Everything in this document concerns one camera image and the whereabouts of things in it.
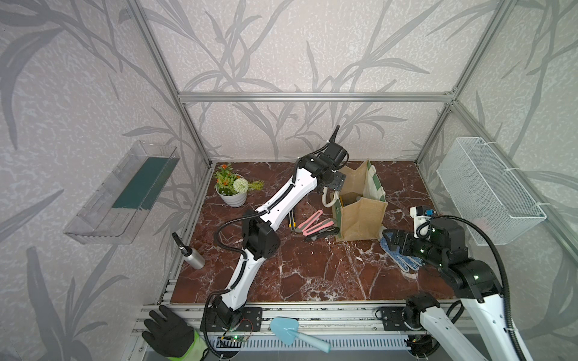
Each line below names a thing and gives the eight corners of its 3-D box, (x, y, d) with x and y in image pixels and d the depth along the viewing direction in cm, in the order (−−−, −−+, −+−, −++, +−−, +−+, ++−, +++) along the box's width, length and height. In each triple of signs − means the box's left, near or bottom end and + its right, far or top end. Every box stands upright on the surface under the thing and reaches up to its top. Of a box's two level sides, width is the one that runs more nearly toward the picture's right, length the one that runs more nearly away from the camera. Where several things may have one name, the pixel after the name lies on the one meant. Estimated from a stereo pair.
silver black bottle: (185, 260, 89) (164, 241, 75) (193, 252, 91) (174, 232, 77) (199, 272, 86) (179, 253, 72) (207, 263, 88) (189, 244, 75)
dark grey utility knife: (308, 242, 93) (308, 240, 92) (306, 236, 95) (306, 234, 94) (338, 232, 97) (339, 230, 95) (336, 227, 98) (336, 224, 97)
